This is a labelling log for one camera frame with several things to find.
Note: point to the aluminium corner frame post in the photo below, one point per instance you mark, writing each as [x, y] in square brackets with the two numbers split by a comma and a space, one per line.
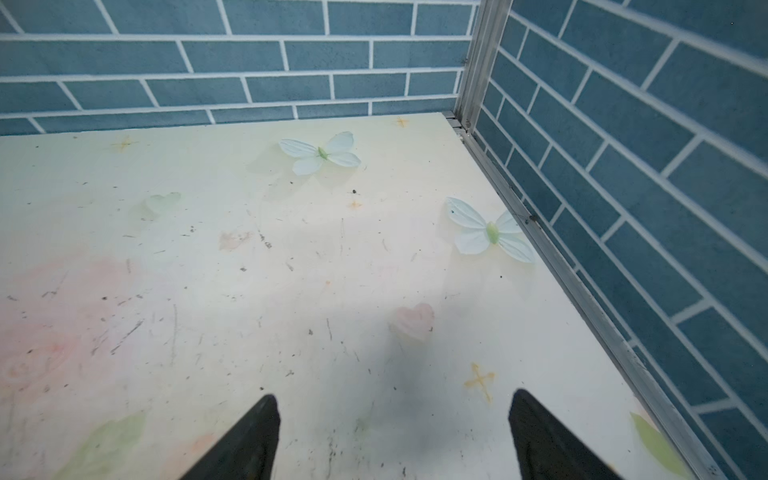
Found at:
[554, 96]

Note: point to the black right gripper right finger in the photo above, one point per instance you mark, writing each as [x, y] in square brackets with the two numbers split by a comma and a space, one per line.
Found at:
[546, 448]

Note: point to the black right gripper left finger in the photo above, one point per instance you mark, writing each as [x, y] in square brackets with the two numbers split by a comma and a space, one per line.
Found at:
[247, 451]

